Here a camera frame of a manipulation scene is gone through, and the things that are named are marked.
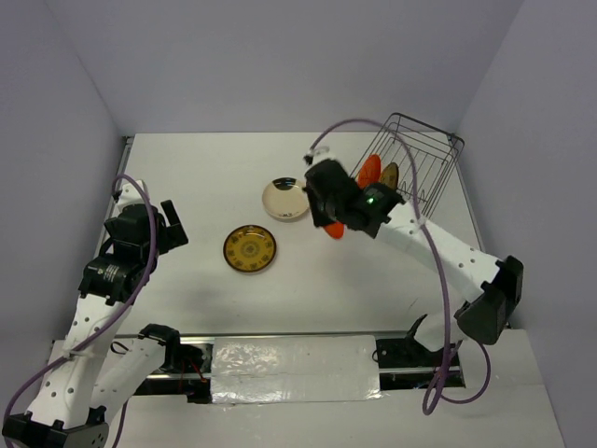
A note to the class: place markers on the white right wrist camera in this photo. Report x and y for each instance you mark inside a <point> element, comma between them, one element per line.
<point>318,154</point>

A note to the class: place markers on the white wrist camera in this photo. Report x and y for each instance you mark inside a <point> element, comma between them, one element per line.
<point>130,193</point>
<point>318,154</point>

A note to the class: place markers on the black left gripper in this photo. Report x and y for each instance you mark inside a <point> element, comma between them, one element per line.
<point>173,235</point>

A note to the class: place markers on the grey wire dish rack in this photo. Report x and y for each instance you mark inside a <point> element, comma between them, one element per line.
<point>402,140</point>

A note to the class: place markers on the aluminium table edge rail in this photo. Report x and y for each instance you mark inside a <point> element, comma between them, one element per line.
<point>128,141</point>

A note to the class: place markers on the silver foil tape cover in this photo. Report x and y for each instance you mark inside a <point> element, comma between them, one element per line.
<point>294,369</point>

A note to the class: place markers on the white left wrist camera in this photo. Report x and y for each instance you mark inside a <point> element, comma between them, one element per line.
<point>130,193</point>

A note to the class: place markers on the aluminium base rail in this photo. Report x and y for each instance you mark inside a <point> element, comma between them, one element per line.
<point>401,363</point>

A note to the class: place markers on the cream plate floral print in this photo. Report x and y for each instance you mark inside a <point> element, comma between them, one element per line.
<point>284,199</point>

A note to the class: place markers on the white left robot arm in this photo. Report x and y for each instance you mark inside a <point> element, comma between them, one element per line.
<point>77,401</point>

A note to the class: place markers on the orange plate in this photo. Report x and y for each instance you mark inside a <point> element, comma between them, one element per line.
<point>370,172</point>
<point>335,230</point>

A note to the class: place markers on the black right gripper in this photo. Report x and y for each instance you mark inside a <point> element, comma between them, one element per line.
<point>318,218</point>

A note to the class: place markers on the yellow patterned plate brown rim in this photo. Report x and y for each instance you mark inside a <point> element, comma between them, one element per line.
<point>390,176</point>

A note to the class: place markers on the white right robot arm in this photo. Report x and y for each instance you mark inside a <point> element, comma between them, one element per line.
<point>490,288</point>

